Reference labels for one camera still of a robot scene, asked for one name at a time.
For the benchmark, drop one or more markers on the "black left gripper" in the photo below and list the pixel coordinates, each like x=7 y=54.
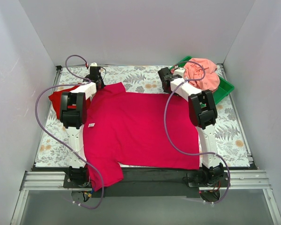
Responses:
x=95 y=70

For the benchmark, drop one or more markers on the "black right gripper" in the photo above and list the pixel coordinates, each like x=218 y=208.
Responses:
x=164 y=75

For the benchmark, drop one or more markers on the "magenta t shirt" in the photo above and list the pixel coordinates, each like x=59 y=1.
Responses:
x=126 y=128

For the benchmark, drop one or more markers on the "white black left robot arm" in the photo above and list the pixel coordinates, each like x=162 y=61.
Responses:
x=73 y=115

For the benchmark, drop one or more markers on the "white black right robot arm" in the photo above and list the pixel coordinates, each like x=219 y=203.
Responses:
x=203 y=115

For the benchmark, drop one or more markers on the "salmon pink t shirt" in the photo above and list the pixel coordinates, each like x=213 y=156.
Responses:
x=205 y=71

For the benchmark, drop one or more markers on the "folded red t shirt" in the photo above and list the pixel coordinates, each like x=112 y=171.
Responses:
x=55 y=98

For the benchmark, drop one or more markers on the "green plastic bin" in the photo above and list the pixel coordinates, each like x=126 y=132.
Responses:
x=224 y=88

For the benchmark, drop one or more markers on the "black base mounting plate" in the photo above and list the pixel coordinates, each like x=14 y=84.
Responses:
x=163 y=182

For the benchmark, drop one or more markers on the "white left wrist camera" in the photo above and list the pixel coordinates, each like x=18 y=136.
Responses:
x=94 y=64

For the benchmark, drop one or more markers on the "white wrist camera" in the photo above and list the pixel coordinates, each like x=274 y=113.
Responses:
x=179 y=71
x=94 y=64

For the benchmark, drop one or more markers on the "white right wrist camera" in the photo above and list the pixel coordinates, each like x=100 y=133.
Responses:
x=179 y=71

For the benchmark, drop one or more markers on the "aluminium front frame rail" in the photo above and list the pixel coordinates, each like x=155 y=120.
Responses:
x=148 y=197

